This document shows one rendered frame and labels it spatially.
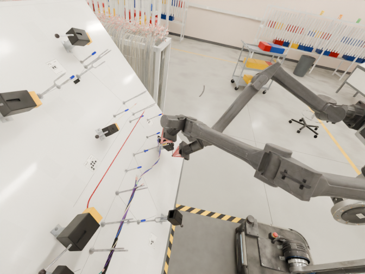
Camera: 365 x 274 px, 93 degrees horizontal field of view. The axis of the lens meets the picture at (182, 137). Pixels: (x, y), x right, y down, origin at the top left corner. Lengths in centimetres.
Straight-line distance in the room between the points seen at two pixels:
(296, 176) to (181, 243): 152
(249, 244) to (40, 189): 159
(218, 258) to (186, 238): 33
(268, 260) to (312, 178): 140
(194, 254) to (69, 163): 149
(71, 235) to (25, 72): 47
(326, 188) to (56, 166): 71
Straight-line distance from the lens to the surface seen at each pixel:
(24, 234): 59
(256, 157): 56
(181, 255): 187
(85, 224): 53
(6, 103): 54
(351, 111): 115
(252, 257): 180
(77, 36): 78
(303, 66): 759
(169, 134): 85
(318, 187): 53
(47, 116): 67
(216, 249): 197
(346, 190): 60
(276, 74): 97
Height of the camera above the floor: 179
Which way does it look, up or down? 41 degrees down
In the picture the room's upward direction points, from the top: 12 degrees clockwise
